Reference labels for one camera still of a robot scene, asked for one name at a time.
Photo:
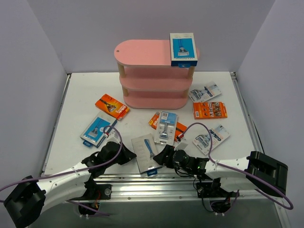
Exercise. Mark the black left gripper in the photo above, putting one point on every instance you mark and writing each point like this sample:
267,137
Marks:
125,154

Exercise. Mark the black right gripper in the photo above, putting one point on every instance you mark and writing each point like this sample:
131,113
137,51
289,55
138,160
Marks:
166,156

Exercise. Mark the blue Harry's box front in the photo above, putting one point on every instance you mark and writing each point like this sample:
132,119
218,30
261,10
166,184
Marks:
145,150

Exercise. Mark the blue Harry's razor box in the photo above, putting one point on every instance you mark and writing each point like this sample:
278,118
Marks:
183,50

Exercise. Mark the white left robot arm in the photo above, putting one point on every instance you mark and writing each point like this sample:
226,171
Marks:
31,197

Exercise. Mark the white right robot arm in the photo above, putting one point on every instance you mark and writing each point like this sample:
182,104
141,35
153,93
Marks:
254,172

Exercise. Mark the pink three-tier shelf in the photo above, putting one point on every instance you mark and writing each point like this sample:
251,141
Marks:
147,78

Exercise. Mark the clear blister razor pack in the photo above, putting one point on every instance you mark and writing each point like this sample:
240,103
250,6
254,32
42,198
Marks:
166,127

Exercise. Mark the orange Gillette box centre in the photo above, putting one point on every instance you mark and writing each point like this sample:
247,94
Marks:
180,128

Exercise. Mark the blue Harry's box left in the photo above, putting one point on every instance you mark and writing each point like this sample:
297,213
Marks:
94,135

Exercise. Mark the orange Gillette Fusion box left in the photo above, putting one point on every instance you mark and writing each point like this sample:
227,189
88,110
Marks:
112,107

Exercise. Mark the white Gillette pack lower right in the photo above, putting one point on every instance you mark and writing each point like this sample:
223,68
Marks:
216,136

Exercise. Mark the white gillette pack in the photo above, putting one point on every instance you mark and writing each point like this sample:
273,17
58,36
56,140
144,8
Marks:
216,136
205,92

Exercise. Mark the orange razor cartridge box right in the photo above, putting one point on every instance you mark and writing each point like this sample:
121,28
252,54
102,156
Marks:
209,110

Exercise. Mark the white Gillette pack upper right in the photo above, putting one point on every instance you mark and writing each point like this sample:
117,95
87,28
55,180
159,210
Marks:
205,92

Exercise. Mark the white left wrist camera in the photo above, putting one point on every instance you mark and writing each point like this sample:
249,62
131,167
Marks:
113,137

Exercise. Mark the aluminium front rail frame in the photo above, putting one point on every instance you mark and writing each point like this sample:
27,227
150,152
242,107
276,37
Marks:
78,109

